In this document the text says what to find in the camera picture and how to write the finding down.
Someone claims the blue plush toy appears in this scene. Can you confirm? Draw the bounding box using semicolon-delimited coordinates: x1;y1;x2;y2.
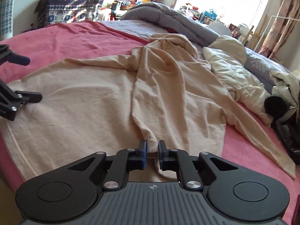
199;9;217;25

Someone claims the grey leaf-print duvet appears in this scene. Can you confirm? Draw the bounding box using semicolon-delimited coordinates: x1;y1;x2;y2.
121;2;292;93

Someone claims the black garment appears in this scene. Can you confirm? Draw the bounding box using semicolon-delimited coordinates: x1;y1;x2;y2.
264;96;290;118

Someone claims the cream puffer coat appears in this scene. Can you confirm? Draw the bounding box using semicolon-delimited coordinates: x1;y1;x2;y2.
202;35;272;125

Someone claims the colourful printed box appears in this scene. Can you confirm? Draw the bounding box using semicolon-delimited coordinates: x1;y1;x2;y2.
115;0;139;11

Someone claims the tan garment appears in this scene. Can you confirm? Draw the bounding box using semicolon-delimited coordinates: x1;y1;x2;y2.
130;33;296;180

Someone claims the checked bag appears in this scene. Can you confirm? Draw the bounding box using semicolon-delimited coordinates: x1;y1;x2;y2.
0;0;19;40

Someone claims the pink blanket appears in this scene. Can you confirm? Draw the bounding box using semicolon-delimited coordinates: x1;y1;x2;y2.
0;20;300;225

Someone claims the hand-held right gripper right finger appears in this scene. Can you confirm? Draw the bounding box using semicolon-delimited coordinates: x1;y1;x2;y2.
158;140;238;191

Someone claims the white zip jacket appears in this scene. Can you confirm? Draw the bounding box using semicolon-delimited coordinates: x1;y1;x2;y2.
269;70;300;113

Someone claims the patterned tablecloth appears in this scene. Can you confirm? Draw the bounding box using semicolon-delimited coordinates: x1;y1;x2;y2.
35;0;105;29

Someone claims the pale beige garment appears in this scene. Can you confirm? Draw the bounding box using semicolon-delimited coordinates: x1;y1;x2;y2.
5;54;227;188

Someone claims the wooden easel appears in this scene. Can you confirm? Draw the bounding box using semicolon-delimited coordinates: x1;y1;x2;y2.
241;26;261;50

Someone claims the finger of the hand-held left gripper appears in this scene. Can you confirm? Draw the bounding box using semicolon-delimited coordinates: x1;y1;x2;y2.
0;44;31;66
0;78;43;122

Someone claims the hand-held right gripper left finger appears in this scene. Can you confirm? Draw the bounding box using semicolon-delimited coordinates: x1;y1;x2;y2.
67;140;148;191

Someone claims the navy line-print garment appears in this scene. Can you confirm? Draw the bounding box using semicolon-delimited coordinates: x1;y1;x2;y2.
275;112;300;163

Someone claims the pale grey bedsheet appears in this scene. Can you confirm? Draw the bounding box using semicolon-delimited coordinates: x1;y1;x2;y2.
96;20;153;45

